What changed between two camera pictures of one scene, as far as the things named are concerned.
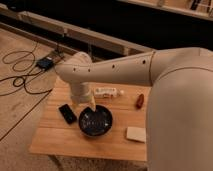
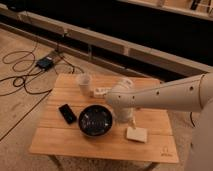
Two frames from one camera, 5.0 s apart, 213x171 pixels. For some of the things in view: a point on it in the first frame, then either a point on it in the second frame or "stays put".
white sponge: (138, 134) stays put
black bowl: (96, 123) stays put
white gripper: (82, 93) -> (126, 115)
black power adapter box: (45, 63) stays put
